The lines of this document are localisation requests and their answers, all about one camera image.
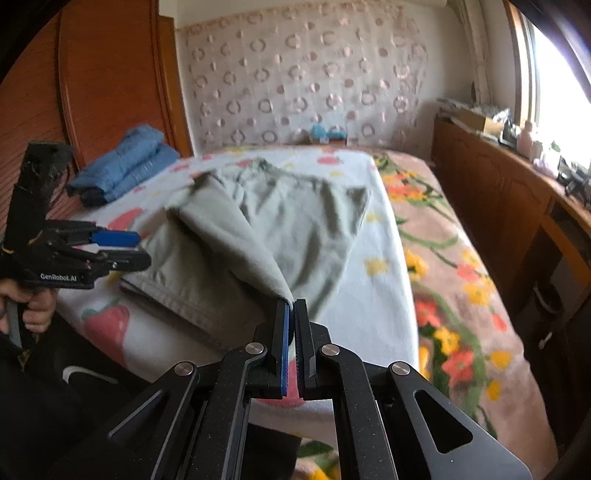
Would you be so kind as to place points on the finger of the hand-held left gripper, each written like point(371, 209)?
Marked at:
point(124, 261)
point(115, 238)

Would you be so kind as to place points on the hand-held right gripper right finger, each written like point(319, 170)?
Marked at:
point(301, 344)

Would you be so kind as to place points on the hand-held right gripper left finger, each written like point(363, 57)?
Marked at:
point(286, 344)

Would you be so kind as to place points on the green pants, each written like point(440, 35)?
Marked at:
point(231, 230)

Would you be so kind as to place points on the person's left hand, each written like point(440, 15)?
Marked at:
point(34, 310)

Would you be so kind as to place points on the folded blue jeans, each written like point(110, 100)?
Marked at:
point(124, 161)

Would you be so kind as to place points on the white strawberry print bedsheet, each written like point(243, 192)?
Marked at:
point(378, 295)

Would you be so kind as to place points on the wooden headboard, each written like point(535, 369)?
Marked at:
point(106, 69)

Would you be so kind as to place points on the person's black clothing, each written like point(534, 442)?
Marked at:
point(46, 415)

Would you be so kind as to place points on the floral pillow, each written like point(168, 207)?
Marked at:
point(461, 258)

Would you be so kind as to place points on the blue toy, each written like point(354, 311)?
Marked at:
point(325, 134)

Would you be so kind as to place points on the wooden cabinet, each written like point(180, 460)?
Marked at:
point(503, 194)

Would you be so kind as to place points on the cardboard box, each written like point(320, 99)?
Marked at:
point(480, 121)

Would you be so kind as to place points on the pink bottle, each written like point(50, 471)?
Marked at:
point(525, 137)

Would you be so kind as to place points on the black items on cabinet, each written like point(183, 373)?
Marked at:
point(575, 180)

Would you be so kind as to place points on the white curtain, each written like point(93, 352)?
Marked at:
point(471, 50)

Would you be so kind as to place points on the window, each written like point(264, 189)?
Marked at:
point(554, 83)

